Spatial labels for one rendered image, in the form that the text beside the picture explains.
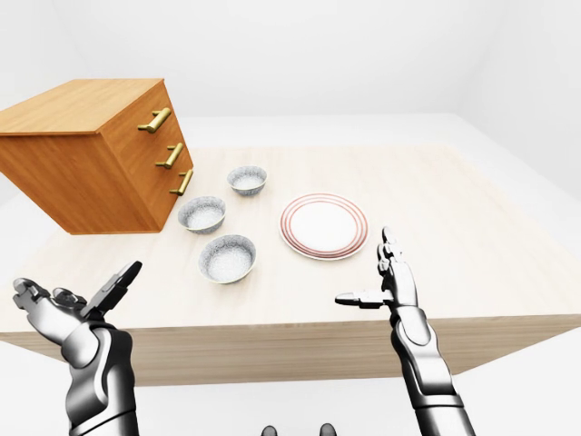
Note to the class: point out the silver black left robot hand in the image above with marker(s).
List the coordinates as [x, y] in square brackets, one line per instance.
[63, 324]

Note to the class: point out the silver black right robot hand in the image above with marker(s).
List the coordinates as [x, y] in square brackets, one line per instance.
[401, 286]

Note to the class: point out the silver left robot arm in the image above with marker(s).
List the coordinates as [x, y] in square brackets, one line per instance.
[104, 399]

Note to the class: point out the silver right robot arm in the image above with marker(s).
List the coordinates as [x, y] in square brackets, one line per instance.
[431, 377]

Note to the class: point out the white plate with red rings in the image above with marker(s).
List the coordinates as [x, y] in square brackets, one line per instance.
[323, 228]

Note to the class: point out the grey patterned bowl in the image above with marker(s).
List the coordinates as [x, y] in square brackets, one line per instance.
[227, 263]
[201, 217]
[247, 178]

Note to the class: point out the wooden cabinet drawer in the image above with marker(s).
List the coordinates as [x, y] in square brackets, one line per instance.
[131, 125]
[145, 156]
[159, 200]

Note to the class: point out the small dark rounded shape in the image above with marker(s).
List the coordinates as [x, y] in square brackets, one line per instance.
[269, 431]
[327, 430]

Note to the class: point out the wooden cabinet with drawers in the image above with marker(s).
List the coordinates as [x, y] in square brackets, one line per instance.
[59, 159]

